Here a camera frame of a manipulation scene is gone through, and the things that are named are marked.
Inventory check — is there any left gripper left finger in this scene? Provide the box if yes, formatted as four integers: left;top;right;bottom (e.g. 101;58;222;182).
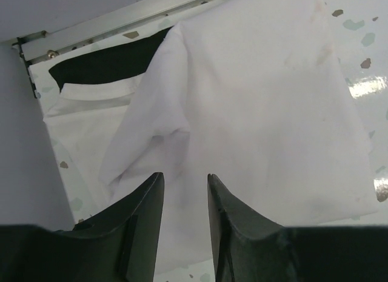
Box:
1;173;164;281

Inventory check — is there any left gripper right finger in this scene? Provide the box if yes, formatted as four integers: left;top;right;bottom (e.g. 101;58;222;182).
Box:
207;174;387;281

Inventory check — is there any white t shirt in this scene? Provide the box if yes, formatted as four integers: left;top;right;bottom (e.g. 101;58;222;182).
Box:
44;0;378;273

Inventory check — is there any folded black t shirt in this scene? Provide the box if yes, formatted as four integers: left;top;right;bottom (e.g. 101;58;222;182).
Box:
48;28;170;89

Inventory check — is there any aluminium frame rail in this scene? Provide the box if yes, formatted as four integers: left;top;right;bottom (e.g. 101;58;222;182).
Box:
12;0;222;99

